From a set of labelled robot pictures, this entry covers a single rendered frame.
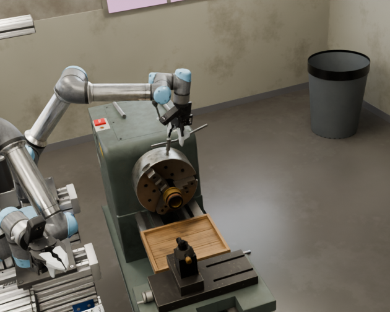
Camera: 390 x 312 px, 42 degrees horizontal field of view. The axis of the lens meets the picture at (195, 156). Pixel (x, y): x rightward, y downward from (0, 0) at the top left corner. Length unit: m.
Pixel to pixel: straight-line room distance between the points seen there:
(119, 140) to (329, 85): 2.63
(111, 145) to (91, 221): 1.69
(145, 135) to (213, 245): 0.67
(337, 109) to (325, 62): 0.57
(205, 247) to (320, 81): 2.73
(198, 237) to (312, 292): 1.20
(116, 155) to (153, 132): 0.24
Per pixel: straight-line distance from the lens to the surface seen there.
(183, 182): 2.50
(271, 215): 4.06
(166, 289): 2.15
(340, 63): 5.29
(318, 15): 5.92
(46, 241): 1.50
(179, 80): 2.33
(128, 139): 2.62
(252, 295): 2.16
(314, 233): 3.91
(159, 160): 2.44
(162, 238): 2.52
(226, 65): 5.53
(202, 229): 2.54
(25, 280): 2.07
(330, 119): 4.98
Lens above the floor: 2.49
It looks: 31 degrees down
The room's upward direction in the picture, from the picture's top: 5 degrees counter-clockwise
